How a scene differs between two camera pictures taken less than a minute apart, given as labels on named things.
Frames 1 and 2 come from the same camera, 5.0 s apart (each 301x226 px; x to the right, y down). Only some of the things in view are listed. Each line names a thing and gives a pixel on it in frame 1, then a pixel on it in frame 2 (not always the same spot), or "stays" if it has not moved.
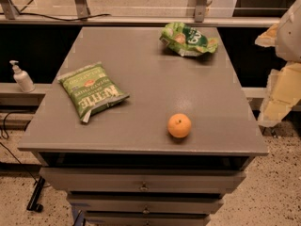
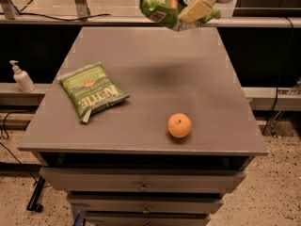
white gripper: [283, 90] to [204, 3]
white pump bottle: [22, 78] stays
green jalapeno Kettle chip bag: [89, 89] stays
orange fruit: [179, 125] stays
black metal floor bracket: [33, 204] stays
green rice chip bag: [186, 40] to [163, 4]
